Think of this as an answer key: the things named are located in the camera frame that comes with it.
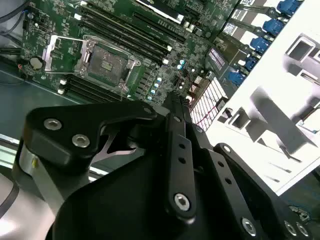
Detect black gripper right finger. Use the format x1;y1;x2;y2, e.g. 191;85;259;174
177;94;314;240

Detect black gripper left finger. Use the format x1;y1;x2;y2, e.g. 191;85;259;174
22;90;198;220

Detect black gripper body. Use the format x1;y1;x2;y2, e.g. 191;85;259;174
51;153;251;240

